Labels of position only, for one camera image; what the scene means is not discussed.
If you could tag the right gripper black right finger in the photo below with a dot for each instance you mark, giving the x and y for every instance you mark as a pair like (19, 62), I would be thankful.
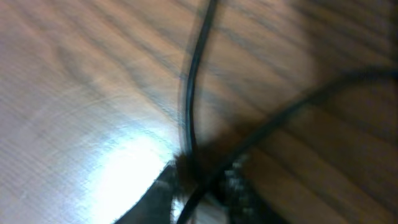
(243, 204)

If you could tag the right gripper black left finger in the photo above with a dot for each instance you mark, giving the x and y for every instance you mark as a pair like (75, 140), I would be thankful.
(156, 205)

